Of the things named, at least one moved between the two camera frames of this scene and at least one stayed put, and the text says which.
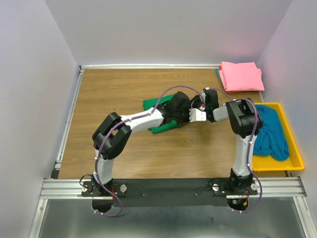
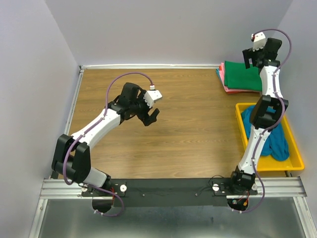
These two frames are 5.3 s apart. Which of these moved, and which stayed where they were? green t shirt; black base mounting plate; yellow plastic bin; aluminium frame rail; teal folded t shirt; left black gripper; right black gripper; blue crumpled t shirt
Moved: left black gripper; green t shirt; right black gripper
Stayed: yellow plastic bin; blue crumpled t shirt; aluminium frame rail; black base mounting plate; teal folded t shirt
